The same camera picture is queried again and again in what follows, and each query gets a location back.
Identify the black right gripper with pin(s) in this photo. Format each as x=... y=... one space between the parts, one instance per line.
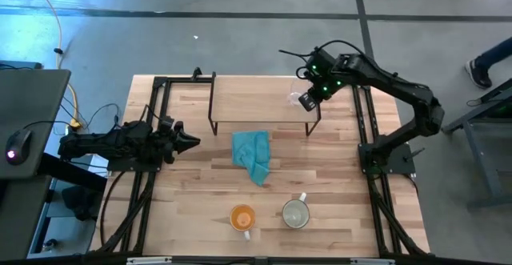
x=324 y=84

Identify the black bag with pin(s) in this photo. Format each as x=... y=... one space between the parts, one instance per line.
x=80 y=203

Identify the black aluminium rig frame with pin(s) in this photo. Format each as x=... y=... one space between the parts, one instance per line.
x=160 y=81

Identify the wooden shelf black metal legs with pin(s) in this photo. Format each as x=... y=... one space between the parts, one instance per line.
x=256 y=99

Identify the grey metal cart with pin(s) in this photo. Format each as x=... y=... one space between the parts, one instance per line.
x=486 y=109

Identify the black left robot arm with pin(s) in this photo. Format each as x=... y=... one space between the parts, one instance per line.
x=104 y=145

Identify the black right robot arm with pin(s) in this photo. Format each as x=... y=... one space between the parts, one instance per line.
x=400 y=87

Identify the grey desk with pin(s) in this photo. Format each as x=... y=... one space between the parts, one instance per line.
x=36 y=101

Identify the black computer mouse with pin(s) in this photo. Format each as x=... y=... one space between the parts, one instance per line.
x=18 y=147

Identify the person's shoe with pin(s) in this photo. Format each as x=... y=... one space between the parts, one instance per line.
x=478 y=73

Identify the teal cloth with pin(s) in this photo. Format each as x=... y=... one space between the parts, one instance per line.
x=252 y=149

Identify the large olive mug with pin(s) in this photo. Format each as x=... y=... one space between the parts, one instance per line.
x=296 y=214

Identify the person's leg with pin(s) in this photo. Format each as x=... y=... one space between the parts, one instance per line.
x=498 y=53

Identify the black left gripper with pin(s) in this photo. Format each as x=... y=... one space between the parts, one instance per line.
x=168 y=141

